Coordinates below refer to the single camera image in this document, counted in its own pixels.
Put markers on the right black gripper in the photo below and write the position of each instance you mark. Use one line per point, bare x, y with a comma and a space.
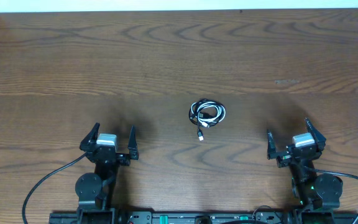
296, 154

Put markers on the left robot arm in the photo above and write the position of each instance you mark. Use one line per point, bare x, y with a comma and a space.
94, 189

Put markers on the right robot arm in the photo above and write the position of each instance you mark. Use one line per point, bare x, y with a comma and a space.
318, 194

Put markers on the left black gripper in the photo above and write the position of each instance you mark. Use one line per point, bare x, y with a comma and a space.
108, 154

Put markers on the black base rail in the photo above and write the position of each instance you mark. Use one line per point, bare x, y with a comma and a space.
145, 217

